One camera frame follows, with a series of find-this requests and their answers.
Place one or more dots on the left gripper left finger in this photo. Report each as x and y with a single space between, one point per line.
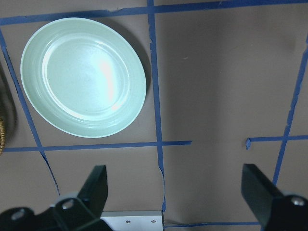
94 192

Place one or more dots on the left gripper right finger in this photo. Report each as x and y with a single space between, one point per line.
259 193

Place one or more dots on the light green plate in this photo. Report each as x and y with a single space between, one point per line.
83 77

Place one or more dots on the brown wicker basket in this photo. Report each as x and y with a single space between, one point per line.
2 135

